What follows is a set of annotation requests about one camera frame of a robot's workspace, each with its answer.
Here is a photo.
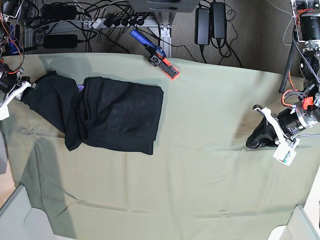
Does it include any blue clamp at left edge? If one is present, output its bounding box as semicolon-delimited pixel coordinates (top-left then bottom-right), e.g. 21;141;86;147
5;24;38;56

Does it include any blue orange bar clamp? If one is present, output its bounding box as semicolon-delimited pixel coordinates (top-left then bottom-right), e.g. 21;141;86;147
130;29;180;80

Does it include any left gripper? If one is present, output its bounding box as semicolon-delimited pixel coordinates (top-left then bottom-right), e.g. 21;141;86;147
245;101;320;149

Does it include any black power brick pair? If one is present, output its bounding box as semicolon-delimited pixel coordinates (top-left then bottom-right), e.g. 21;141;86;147
194;1;227;45

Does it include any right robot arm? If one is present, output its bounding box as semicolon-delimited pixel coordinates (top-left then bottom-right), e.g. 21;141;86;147
0;0;37;104

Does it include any white bin left corner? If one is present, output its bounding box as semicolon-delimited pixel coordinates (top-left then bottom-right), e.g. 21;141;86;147
0;185;56;240

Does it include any white bin corner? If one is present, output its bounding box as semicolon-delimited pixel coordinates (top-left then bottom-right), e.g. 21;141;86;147
267;205;320;240
0;185;56;240

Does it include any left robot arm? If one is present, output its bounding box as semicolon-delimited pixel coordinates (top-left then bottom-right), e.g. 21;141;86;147
246;0;320;149

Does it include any white cable on floor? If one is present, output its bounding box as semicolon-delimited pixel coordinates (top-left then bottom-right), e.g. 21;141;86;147
267;0;301;47

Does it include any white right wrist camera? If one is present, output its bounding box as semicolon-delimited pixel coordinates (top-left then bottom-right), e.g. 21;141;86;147
0;81;31;121

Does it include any black power adapter left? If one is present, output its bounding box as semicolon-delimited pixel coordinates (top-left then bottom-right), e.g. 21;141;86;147
43;34;78;49

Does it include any light green table cloth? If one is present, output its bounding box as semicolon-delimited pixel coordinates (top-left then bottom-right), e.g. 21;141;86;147
1;53;320;240

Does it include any white bin right corner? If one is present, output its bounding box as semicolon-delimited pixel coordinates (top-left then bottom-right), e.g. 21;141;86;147
267;205;320;240

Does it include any dark navy T-shirt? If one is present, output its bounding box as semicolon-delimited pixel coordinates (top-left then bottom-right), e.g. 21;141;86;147
21;72;164;155

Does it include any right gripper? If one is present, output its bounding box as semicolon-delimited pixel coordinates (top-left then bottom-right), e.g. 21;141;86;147
0;72;37;103

